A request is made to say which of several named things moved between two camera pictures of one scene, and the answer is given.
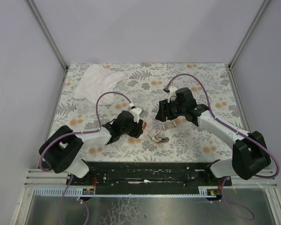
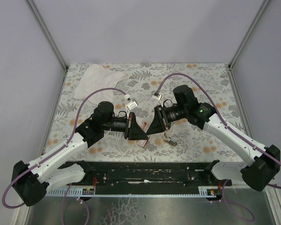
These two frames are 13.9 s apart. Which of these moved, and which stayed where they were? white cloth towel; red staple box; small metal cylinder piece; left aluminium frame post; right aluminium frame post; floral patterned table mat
Moved: red staple box; small metal cylinder piece
Stayed: right aluminium frame post; white cloth towel; floral patterned table mat; left aluminium frame post
